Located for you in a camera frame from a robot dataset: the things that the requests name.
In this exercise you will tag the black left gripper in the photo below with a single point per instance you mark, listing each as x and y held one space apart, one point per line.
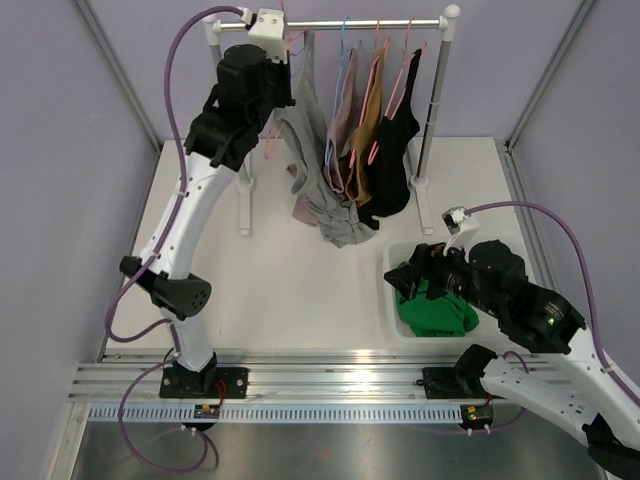
281 69

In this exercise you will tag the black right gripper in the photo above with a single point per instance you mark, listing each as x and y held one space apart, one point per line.
426 261

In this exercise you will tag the green tank top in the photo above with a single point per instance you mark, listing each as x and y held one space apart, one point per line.
446 316

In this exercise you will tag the grey tank top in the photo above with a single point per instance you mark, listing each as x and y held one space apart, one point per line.
304 130

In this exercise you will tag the pink hanger of grey top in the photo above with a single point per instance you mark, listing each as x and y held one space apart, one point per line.
275 131

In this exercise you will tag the blue wire hanger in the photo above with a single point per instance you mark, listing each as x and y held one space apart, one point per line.
284 10

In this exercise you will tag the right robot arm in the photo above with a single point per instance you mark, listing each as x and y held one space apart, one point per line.
600 415

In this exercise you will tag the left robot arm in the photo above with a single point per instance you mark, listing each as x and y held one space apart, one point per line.
252 81

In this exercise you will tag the blue hanger of mauve top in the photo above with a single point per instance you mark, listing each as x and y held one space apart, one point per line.
341 65

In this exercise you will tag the brown tank top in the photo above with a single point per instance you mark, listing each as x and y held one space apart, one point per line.
354 172

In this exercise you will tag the pink hanger of brown top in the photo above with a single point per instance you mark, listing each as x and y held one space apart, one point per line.
370 110

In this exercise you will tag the mauve tank top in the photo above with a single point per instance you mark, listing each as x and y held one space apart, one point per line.
315 145

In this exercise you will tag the black tank top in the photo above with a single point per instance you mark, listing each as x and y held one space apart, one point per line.
388 181

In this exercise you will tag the pink hanger of black top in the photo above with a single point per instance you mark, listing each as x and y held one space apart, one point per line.
396 95

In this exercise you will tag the white metal clothes rack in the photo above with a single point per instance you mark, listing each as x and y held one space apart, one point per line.
418 156

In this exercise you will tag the white plastic basket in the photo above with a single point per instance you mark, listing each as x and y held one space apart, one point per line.
394 253

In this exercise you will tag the right small circuit board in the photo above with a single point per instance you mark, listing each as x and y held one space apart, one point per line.
477 413

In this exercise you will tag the small circuit board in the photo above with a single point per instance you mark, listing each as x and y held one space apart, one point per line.
477 413
206 411

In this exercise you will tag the left small circuit board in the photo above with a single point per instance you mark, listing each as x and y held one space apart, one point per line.
206 411

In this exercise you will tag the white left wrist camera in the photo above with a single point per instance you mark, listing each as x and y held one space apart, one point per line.
267 30

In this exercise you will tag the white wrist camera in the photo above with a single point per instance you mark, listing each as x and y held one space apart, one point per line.
462 228
267 30

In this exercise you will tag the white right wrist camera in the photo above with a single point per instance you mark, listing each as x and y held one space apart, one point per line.
462 228

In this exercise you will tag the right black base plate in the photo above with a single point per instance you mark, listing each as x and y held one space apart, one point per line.
448 383

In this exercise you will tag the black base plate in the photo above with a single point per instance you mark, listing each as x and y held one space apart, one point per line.
229 382
448 383

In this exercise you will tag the aluminium mounting rail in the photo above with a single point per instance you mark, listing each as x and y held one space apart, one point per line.
348 376

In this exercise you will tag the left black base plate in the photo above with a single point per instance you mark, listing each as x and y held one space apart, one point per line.
229 382

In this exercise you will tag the white slotted cable duct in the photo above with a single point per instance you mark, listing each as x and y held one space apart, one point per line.
282 413

